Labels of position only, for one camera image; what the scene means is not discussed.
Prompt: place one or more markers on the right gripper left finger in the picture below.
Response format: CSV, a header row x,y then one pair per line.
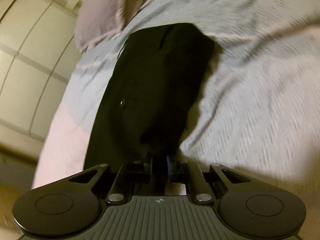
x,y
130,181

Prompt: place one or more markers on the mauve pillow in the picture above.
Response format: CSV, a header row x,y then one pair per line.
x,y
100,20

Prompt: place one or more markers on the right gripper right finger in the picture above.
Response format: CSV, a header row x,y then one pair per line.
x,y
187,179

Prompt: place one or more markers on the grey pink herringbone duvet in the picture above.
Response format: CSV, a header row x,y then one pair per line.
x,y
260,108

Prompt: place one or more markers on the white wardrobe doors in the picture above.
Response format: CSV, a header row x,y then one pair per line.
x,y
38,56

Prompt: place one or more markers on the black garment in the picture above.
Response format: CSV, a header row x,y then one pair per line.
x,y
144,109

